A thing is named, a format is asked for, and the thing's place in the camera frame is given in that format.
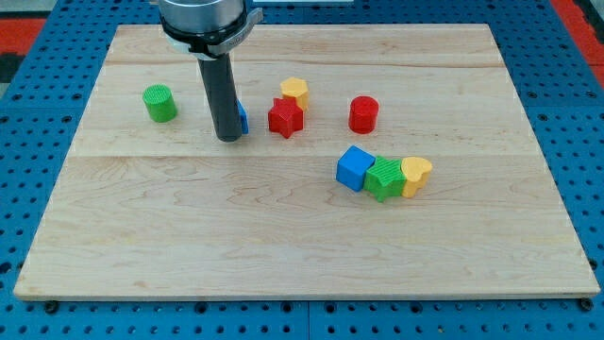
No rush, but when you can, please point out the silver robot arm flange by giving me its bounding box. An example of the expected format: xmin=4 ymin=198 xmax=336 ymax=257
xmin=158 ymin=0 xmax=263 ymax=60

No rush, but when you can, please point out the blue cube block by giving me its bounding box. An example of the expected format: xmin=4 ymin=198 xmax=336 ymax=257
xmin=335 ymin=145 xmax=376 ymax=192

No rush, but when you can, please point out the red star block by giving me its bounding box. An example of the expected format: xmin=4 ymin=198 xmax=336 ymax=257
xmin=268 ymin=98 xmax=304 ymax=139

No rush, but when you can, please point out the green star block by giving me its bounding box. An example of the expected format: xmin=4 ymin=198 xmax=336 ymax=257
xmin=363 ymin=156 xmax=407 ymax=202

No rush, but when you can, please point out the small blue block behind rod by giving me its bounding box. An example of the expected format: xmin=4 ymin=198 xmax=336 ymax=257
xmin=237 ymin=101 xmax=249 ymax=135

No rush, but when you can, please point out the light wooden board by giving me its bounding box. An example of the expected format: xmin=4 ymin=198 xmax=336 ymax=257
xmin=14 ymin=24 xmax=600 ymax=301

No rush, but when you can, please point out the yellow hexagon block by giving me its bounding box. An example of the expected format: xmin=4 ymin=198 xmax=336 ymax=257
xmin=280 ymin=76 xmax=310 ymax=111

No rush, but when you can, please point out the red cylinder block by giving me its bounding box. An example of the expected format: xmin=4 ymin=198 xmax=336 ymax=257
xmin=348 ymin=95 xmax=379 ymax=134

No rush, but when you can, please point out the yellow heart block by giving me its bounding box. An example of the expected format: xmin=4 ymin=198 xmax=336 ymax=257
xmin=400 ymin=157 xmax=433 ymax=198

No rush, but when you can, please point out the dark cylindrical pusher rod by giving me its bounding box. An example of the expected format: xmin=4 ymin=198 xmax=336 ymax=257
xmin=198 ymin=54 xmax=243 ymax=143

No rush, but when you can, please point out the green cylinder block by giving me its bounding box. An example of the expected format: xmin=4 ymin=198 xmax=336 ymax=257
xmin=143 ymin=84 xmax=177 ymax=123

